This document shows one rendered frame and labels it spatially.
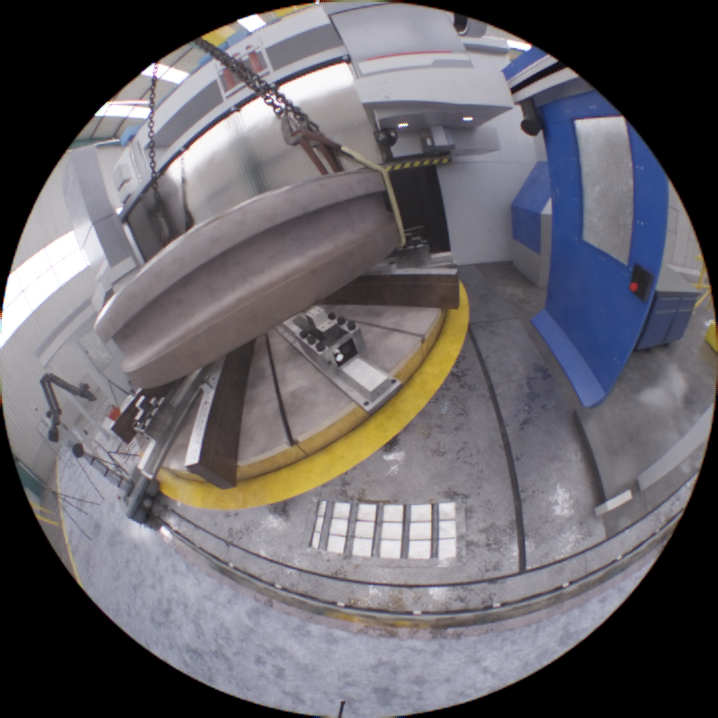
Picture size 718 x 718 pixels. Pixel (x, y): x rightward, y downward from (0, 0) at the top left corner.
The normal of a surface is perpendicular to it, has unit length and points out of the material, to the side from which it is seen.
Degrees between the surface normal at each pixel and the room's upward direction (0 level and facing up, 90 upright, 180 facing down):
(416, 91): 90
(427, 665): 0
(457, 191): 90
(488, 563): 0
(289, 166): 90
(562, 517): 0
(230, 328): 90
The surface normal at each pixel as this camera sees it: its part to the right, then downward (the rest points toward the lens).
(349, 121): -0.10, 0.66
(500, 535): -0.27, -0.73
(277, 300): 0.51, 0.43
